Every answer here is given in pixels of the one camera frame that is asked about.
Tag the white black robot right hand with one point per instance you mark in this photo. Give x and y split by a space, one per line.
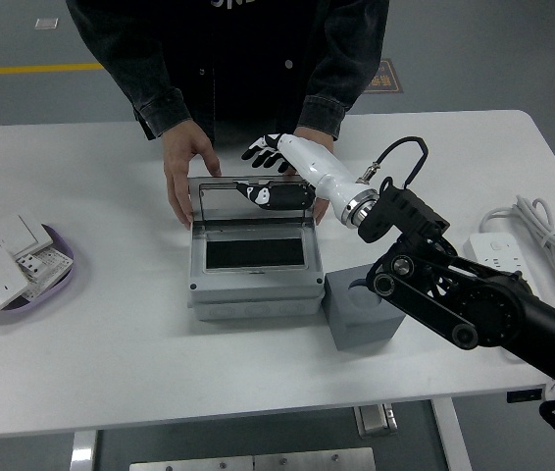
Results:
317 164

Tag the white table leg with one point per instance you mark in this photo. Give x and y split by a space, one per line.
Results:
446 427
83 451

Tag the grey under-table bracket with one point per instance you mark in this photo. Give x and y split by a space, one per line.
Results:
374 419

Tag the purple tray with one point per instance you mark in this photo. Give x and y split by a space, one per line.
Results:
59 287

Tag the person's torso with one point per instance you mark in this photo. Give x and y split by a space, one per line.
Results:
238 64

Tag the white wall switch plate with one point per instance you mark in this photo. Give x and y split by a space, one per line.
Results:
17 235

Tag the person's right hand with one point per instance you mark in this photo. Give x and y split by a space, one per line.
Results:
182 152

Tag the black table control panel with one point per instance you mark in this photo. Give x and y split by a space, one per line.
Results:
524 395

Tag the white printed plate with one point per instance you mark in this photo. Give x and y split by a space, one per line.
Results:
54 265

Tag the person's left hand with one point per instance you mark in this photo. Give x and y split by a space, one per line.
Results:
317 138

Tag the small metal floor plate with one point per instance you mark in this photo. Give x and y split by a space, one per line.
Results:
46 23

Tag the grey electrical box base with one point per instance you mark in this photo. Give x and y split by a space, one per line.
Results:
253 294

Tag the metal base plate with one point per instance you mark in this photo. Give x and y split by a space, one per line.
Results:
258 461

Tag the person's left forearm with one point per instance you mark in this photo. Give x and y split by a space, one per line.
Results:
336 93

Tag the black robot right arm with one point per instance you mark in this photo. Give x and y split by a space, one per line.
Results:
493 304

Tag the person's right forearm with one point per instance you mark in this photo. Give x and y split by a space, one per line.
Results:
155 98

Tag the grey cube with round recess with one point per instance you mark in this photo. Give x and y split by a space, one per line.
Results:
356 333

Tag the white power strip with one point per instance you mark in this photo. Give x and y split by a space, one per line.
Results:
498 250

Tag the small white socket module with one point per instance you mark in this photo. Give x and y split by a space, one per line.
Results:
30 265

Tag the clear hinged box lid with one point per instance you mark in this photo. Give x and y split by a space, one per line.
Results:
195 201

